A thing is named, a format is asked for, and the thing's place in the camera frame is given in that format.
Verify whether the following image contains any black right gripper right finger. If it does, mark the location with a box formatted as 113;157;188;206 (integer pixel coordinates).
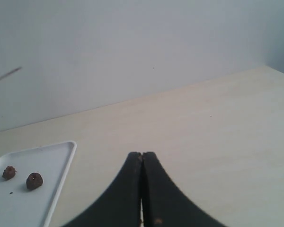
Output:
141;152;225;227

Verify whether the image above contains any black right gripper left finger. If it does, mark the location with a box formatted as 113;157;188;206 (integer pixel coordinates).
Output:
65;152;142;227

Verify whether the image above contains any dark red round fruit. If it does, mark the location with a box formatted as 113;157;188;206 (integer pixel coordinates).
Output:
26;173;43;190

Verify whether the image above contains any thin metal skewer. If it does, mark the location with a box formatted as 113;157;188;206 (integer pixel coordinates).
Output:
0;67;22;81

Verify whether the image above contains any white rectangular plastic tray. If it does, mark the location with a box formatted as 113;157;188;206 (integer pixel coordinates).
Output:
0;141;77;227

